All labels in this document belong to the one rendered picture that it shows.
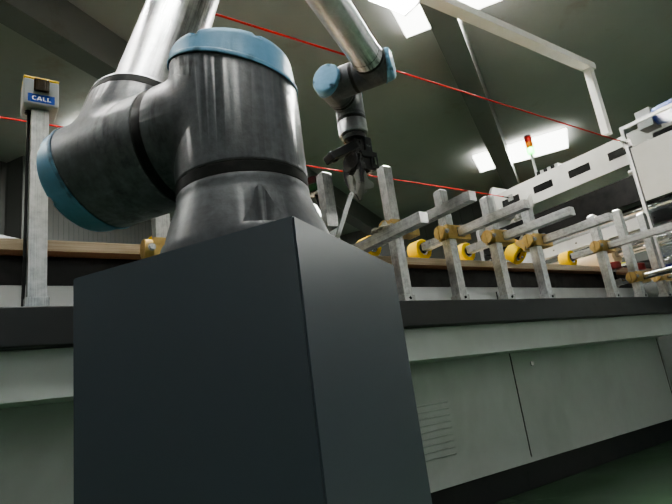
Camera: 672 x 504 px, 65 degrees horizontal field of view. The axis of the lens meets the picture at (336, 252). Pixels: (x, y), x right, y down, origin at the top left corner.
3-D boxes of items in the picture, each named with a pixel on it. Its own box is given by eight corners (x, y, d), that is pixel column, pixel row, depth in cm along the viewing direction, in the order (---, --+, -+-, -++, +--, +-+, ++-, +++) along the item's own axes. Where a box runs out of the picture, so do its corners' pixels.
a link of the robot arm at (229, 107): (262, 142, 51) (247, -8, 55) (130, 190, 57) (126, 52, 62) (330, 188, 64) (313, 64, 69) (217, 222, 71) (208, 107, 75)
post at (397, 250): (414, 305, 163) (390, 164, 176) (406, 305, 161) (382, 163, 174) (407, 307, 166) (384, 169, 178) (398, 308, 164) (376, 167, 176)
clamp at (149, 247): (203, 258, 127) (202, 238, 128) (146, 256, 119) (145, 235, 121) (195, 265, 132) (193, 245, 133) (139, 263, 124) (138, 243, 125)
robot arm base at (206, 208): (362, 265, 62) (350, 188, 65) (280, 231, 46) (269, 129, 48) (231, 296, 70) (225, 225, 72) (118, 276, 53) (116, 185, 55)
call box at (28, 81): (59, 111, 117) (59, 80, 119) (22, 105, 113) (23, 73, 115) (54, 126, 123) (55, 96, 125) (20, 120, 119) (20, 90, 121)
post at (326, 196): (352, 327, 147) (331, 171, 160) (342, 328, 145) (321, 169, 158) (345, 329, 150) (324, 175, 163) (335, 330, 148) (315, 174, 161)
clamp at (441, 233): (472, 239, 186) (470, 225, 188) (446, 236, 179) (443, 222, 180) (460, 244, 191) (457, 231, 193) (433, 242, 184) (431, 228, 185)
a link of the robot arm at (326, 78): (343, 53, 147) (360, 75, 158) (307, 68, 151) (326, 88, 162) (348, 83, 144) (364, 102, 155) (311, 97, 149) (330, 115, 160)
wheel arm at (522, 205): (531, 209, 164) (528, 198, 164) (524, 208, 161) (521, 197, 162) (422, 254, 203) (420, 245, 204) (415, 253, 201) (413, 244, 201)
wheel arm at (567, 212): (576, 215, 178) (573, 205, 179) (570, 214, 176) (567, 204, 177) (466, 256, 217) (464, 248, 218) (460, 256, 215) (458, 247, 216)
